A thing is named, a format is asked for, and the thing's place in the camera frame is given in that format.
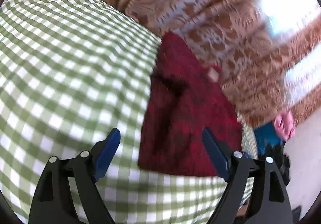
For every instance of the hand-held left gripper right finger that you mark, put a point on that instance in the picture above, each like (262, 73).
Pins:
(216, 153)

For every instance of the pink cloth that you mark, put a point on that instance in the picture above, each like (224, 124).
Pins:
(284, 125)

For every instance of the brown floral curtain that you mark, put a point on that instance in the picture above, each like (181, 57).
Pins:
(200, 13)

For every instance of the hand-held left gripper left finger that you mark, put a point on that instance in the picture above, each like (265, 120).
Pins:
(106, 153)

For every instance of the green checked bed sheet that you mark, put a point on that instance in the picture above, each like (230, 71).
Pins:
(62, 63)

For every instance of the dark red knit garment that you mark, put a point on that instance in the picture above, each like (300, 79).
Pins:
(180, 118)

